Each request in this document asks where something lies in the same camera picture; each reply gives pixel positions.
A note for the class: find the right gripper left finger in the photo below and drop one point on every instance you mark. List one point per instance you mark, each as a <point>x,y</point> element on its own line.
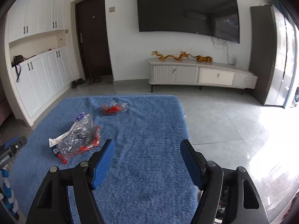
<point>51,203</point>

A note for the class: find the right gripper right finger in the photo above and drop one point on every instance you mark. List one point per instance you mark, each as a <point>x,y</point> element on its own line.
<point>228,195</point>

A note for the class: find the white blue printed carton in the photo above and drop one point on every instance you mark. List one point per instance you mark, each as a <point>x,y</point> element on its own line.
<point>53,143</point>

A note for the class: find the red silver foil snack bag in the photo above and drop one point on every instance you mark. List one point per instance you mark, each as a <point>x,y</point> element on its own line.
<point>84,137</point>

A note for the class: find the small red clear wrapper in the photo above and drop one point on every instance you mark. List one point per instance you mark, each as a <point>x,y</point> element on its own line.
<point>114,108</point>

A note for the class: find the purple plastic wrapper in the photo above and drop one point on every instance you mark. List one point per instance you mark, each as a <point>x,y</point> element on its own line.
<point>80,116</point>

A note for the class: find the white lower shoe cabinet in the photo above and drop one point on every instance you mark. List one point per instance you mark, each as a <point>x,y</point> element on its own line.
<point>40,78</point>

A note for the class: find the dark shoes by door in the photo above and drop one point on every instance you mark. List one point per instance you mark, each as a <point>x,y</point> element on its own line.
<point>77,82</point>

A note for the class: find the washing machine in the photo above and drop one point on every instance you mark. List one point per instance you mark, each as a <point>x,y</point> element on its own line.
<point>296,98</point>

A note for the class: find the grey doormat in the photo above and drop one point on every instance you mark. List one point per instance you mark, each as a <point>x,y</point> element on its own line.
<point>106,79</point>

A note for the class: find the white low tv cabinet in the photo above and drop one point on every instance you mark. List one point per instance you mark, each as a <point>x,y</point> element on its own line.
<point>200,74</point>

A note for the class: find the golden tiger figurine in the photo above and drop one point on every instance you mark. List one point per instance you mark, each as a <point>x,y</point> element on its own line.
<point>202,59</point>

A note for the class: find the dark brown entrance door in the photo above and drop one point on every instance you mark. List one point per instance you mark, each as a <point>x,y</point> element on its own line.
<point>92,37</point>

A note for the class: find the dark grey glass display cabinet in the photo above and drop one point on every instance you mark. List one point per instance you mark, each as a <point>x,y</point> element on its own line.
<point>273,51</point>

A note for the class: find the golden dragon figurine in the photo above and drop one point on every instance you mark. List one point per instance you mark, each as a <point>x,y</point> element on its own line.
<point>161,57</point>

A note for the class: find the black handbag with strap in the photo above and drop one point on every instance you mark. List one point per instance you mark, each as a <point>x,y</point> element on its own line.
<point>17,60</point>

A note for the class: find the white upper wall cabinets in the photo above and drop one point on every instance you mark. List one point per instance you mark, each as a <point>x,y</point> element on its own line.
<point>31,17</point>

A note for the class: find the large black wall television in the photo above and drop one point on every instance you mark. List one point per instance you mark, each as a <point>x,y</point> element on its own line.
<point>216,18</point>

